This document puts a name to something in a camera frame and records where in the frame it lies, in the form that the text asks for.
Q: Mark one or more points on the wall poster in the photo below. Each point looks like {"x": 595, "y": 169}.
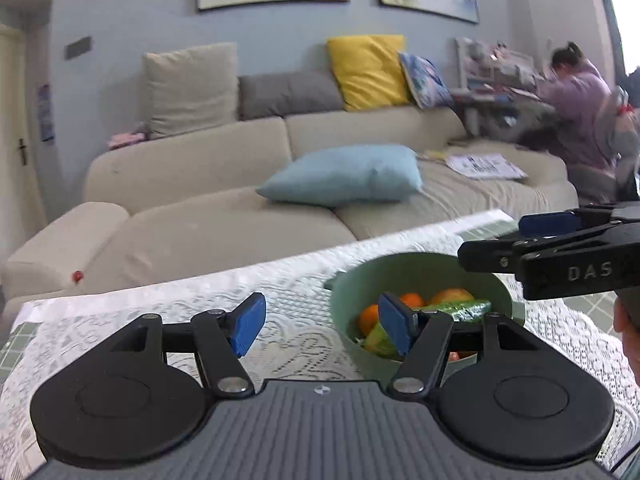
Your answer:
{"x": 46, "y": 112}

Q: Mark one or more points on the yellow cushion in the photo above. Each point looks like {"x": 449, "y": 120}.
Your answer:
{"x": 367, "y": 72}

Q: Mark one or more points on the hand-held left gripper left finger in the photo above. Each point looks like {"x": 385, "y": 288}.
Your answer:
{"x": 247, "y": 325}

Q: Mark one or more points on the beige cushion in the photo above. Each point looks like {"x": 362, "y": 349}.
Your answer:
{"x": 190, "y": 90}

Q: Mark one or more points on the white door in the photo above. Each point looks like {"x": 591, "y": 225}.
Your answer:
{"x": 12, "y": 110}

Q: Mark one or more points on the dark wall switch panel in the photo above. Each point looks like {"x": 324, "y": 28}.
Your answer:
{"x": 79, "y": 47}

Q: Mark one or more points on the printed paper sheet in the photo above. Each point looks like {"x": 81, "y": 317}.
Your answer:
{"x": 485, "y": 166}

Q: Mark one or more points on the yellow flat item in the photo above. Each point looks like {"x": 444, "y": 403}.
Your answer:
{"x": 433, "y": 155}

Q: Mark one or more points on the red yellow apple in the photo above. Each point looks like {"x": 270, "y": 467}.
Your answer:
{"x": 450, "y": 296}

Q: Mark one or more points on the orange tangerine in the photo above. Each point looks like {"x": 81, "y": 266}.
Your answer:
{"x": 412, "y": 300}
{"x": 369, "y": 317}

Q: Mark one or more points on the pink pouch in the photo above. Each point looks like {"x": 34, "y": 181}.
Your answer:
{"x": 126, "y": 140}

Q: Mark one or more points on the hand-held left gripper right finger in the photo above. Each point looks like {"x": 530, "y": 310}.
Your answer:
{"x": 395, "y": 320}

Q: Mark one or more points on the light blue pillow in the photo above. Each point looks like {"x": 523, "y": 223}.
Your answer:
{"x": 340, "y": 175}

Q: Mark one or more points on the cluttered study desk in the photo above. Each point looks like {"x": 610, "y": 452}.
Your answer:
{"x": 492, "y": 95}

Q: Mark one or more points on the green bowl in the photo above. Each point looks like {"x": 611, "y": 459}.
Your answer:
{"x": 430, "y": 270}

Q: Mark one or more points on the beige sofa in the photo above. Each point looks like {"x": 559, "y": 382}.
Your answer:
{"x": 200, "y": 170}

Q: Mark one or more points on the green cucumber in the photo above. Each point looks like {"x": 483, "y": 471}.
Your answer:
{"x": 465, "y": 310}

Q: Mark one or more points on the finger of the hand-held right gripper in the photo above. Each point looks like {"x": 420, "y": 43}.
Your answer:
{"x": 487, "y": 256}
{"x": 547, "y": 224}

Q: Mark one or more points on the blue floral cushion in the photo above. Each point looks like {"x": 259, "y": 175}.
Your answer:
{"x": 425, "y": 81}

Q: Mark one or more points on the white lace tablecloth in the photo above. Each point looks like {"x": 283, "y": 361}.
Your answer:
{"x": 150, "y": 295}

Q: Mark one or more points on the yellow pear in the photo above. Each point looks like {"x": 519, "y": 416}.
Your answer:
{"x": 377, "y": 342}

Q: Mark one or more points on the grey cushion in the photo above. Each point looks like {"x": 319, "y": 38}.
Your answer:
{"x": 290, "y": 95}

